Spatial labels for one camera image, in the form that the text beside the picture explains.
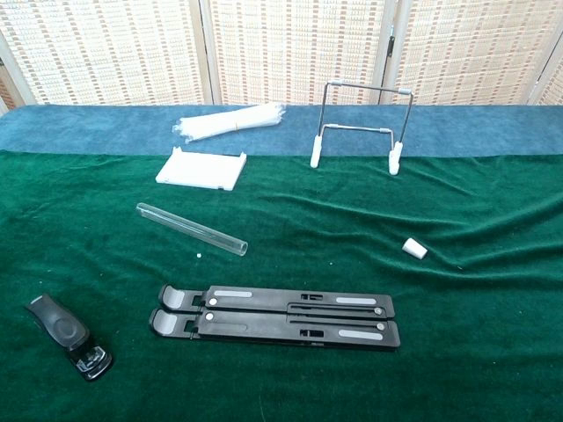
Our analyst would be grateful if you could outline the clear plastic tube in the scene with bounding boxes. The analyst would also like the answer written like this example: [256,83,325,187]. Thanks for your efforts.
[135,201,249,258]

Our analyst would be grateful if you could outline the small white cap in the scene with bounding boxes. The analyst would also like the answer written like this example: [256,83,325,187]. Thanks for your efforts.
[401,237,428,261]

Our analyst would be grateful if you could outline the green velvet cloth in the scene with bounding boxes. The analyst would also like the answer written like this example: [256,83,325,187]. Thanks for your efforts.
[0,149,563,422]

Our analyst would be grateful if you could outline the white plastic tray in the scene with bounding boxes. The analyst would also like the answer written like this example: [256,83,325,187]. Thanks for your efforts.
[155,146,247,192]

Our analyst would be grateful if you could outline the bundle of white zip ties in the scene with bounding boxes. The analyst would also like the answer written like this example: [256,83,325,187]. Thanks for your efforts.
[172,103,287,144]

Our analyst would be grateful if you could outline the black folding laptop stand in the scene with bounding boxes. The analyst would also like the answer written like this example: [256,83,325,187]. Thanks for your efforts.
[149,283,401,353]

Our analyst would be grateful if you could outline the woven bamboo screen panel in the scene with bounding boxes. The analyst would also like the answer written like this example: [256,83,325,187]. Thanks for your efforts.
[0,0,216,106]
[534,56,563,106]
[200,0,397,106]
[0,65,15,114]
[382,0,563,106]

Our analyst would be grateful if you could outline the blue table cloth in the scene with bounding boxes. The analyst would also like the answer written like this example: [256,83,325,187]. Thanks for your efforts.
[0,104,563,160]

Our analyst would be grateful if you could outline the black stapler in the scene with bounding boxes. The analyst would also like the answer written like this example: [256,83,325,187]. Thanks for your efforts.
[25,293,113,382]

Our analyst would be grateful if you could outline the wire display stand white feet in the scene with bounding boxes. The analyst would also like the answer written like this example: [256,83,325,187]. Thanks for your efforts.
[310,79,414,176]

